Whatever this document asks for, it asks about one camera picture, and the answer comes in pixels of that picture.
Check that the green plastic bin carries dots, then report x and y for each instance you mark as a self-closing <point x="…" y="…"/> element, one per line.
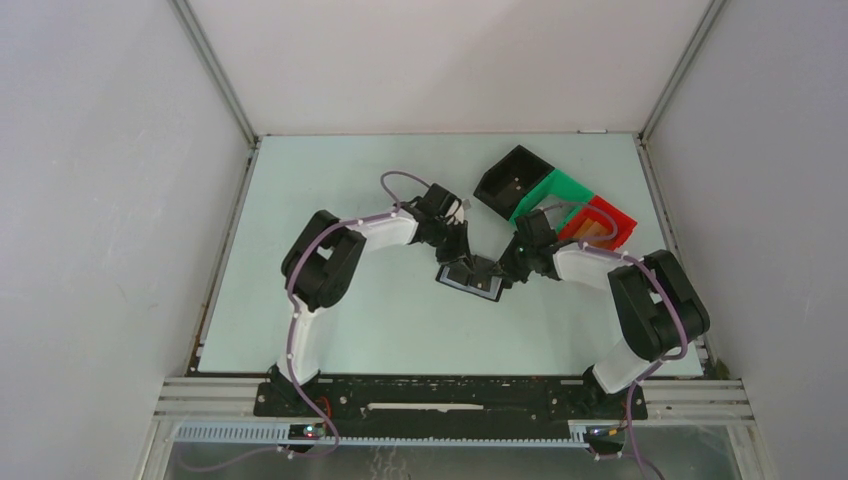
<point x="555" y="184"/>

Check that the orange card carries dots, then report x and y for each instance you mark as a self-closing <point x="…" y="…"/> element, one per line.
<point x="592" y="231"/>

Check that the aluminium frame rail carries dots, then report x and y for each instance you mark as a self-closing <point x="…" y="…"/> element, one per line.
<point x="221" y="409"/>

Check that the black card holder wallet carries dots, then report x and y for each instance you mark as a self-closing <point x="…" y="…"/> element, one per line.
<point x="454" y="276"/>

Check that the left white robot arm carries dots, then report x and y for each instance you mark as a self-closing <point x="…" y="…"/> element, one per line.
<point x="320" y="266"/>

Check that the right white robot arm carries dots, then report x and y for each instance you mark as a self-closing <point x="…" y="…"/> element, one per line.
<point x="658" y="309"/>

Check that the red plastic bin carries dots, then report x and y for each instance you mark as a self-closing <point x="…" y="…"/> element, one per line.
<point x="621" y="224"/>

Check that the black credit card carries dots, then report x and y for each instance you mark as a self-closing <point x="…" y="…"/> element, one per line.
<point x="482" y="276"/>

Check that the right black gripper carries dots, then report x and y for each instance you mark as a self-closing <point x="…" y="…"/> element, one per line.
<point x="505" y="266"/>

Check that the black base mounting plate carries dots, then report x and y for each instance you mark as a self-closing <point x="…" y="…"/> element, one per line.
<point x="456" y="407"/>

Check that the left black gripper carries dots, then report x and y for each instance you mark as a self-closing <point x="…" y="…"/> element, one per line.
<point x="460" y="250"/>

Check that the black plastic bin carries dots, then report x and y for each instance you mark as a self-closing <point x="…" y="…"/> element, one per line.
<point x="503" y="186"/>

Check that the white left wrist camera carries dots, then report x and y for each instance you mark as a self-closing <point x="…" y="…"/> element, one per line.
<point x="457" y="212"/>

